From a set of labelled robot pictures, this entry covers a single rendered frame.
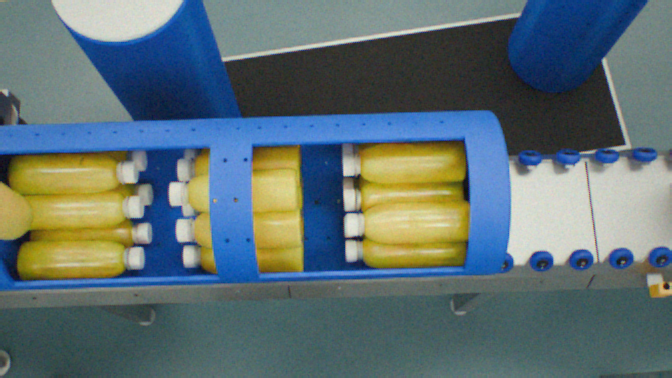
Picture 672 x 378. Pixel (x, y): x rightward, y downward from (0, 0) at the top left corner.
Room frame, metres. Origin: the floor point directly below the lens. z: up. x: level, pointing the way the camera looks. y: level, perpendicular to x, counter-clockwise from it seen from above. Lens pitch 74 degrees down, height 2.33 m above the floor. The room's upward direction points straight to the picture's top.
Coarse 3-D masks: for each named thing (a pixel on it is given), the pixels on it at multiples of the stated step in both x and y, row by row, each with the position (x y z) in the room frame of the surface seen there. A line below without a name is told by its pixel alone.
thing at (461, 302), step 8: (456, 296) 0.29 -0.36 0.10; (464, 296) 0.27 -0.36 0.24; (472, 296) 0.26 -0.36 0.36; (480, 296) 0.25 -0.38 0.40; (488, 296) 0.25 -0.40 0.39; (456, 304) 0.27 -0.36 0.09; (464, 304) 0.25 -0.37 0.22; (472, 304) 0.25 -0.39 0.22; (456, 312) 0.25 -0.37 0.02; (464, 312) 0.25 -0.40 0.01
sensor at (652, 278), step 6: (648, 276) 0.23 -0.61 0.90; (654, 276) 0.23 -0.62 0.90; (660, 276) 0.23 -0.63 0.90; (648, 282) 0.21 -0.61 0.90; (654, 282) 0.21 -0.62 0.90; (660, 282) 0.21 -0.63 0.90; (648, 288) 0.20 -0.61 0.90; (654, 288) 0.20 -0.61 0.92; (660, 288) 0.20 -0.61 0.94; (666, 288) 0.20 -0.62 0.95; (654, 294) 0.19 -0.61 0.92; (660, 294) 0.19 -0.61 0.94; (666, 294) 0.19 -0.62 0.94
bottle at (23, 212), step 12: (0, 192) 0.26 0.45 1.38; (12, 192) 0.28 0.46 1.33; (0, 204) 0.25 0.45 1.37; (12, 204) 0.26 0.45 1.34; (24, 204) 0.27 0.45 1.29; (0, 216) 0.24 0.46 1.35; (12, 216) 0.24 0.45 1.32; (24, 216) 0.25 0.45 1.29; (0, 228) 0.23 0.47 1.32; (12, 228) 0.23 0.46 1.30; (24, 228) 0.24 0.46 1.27
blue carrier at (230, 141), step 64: (0, 128) 0.43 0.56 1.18; (64, 128) 0.43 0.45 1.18; (128, 128) 0.43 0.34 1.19; (192, 128) 0.42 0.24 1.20; (256, 128) 0.42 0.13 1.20; (320, 128) 0.42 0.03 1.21; (384, 128) 0.42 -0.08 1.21; (448, 128) 0.42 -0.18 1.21; (320, 192) 0.38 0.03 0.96; (0, 256) 0.24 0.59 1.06; (320, 256) 0.25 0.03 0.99
